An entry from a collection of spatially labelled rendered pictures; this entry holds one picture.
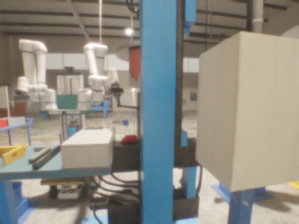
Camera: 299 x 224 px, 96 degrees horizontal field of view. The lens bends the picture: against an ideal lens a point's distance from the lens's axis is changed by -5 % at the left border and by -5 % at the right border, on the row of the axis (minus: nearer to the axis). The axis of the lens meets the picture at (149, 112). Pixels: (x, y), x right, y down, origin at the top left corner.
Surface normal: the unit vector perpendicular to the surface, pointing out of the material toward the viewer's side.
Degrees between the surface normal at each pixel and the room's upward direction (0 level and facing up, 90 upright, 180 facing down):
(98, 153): 90
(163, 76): 90
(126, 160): 90
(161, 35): 90
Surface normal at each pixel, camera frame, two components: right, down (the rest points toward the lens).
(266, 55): 0.15, 0.11
